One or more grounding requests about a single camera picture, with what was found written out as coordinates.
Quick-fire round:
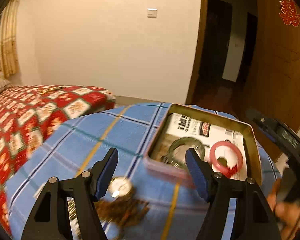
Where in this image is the brown wooden door frame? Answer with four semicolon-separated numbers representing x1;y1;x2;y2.
185;0;207;104

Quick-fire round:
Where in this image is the beige curtain right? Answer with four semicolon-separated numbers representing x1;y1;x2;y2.
0;0;19;78

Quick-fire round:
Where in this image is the pink bangle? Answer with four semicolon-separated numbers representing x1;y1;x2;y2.
209;140;244;177

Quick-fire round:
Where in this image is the brown wooden bead mala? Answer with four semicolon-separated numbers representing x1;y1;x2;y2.
94;197;150;228

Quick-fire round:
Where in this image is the red patterned bedspread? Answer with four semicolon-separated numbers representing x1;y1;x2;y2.
0;85;115;235

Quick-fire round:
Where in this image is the blue plaid tablecloth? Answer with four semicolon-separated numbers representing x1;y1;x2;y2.
5;102;282;240

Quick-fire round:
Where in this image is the red double happiness sticker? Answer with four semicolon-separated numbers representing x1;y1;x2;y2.
279;0;300;27

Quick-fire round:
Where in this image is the pink metal tin box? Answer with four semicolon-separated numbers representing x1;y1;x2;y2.
144;103;262;187

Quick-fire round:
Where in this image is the person's hand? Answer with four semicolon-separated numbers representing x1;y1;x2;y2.
267;178;300;240

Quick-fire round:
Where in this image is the silver metal bead chain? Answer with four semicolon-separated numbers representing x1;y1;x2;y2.
66;197;82;239

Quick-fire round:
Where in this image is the red knotted cord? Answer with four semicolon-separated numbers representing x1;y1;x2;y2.
225;164;240;179

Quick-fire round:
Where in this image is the wristwatch with dark strap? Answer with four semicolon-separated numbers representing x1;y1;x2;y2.
108;176;134;198

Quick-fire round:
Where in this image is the green jade bangle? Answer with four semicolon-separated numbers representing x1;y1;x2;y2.
160;137;205;169

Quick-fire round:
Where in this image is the bead string on bed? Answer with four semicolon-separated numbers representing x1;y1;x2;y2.
38;86;63;95

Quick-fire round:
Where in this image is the brown wooden door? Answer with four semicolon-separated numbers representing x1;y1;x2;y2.
239;0;300;132

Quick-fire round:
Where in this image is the white wall switch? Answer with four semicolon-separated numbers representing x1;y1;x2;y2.
147;8;158;18

